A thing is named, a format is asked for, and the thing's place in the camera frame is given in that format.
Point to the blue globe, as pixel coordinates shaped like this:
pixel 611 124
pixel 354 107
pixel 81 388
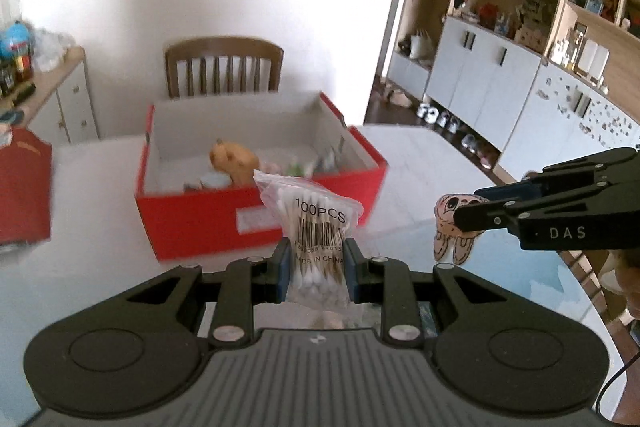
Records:
pixel 15 42

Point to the white wooden sideboard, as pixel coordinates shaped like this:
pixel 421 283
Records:
pixel 65 97

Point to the brown capybara plush toy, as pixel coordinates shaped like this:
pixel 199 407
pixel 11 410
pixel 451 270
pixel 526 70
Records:
pixel 232 157

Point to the person's right hand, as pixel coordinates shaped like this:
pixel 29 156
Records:
pixel 627 277

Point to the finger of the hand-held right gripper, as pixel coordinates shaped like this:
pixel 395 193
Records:
pixel 485 217
pixel 510 193

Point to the red box lid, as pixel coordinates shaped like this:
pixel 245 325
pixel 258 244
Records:
pixel 25 192

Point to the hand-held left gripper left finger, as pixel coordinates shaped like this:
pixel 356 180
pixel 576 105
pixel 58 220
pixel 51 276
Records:
pixel 285 269

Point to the pink cartoon charm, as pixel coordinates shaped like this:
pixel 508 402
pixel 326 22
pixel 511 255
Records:
pixel 445 242

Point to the white wall cabinet unit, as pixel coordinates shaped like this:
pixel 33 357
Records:
pixel 500 57

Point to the light green case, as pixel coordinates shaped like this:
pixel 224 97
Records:
pixel 216 181

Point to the clear plastic bag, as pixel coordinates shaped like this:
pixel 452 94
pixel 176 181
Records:
pixel 50 49

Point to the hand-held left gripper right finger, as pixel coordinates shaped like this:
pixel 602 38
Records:
pixel 352 272

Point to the clear cotton swab bag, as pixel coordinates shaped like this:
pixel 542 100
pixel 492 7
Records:
pixel 315 217

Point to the row of shoes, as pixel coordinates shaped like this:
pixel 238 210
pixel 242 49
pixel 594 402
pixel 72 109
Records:
pixel 450 124

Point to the white tube green label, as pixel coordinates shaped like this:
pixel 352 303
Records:
pixel 298 168

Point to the wooden chair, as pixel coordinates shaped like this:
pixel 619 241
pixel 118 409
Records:
pixel 587 274
pixel 225 52

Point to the red shoe box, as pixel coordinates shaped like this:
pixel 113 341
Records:
pixel 200 217

